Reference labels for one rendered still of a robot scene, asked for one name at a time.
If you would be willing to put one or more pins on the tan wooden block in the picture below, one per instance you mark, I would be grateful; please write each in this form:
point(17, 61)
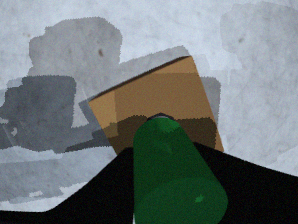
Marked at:
point(173, 90)

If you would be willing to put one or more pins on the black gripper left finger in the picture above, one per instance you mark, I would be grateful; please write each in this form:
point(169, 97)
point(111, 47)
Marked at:
point(107, 199)

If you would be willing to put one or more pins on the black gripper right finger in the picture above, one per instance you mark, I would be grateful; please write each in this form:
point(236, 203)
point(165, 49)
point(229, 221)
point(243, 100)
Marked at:
point(256, 195)

